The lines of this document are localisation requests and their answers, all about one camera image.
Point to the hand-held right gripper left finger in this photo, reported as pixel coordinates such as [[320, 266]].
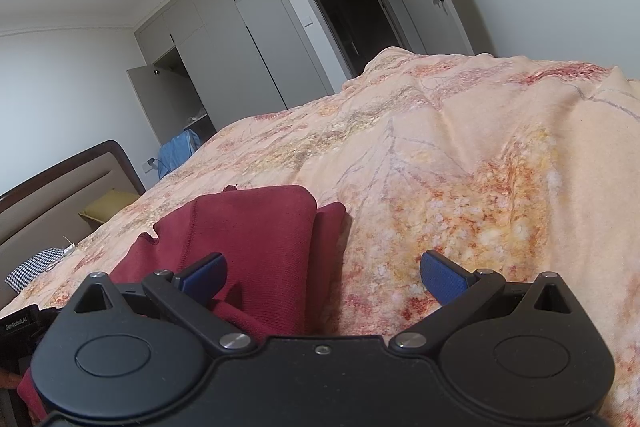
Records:
[[206, 278]]

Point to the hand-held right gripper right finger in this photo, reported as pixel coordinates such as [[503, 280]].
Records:
[[441, 279]]

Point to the dark red garment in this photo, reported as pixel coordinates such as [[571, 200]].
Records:
[[250, 237]]

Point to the black white checkered pillow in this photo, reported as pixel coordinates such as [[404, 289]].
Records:
[[32, 269]]

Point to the yellow pillow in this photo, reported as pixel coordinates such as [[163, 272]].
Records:
[[112, 207]]

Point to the bed with floral sheet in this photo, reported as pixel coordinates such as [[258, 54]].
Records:
[[450, 157]]

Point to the blue cloth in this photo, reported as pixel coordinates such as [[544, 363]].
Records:
[[175, 154]]

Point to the brown padded bed headboard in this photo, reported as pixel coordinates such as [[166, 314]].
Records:
[[55, 197]]

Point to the grey wardrobe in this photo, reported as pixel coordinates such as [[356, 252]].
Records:
[[235, 37]]

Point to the white wall socket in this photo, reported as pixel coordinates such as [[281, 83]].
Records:
[[149, 164]]

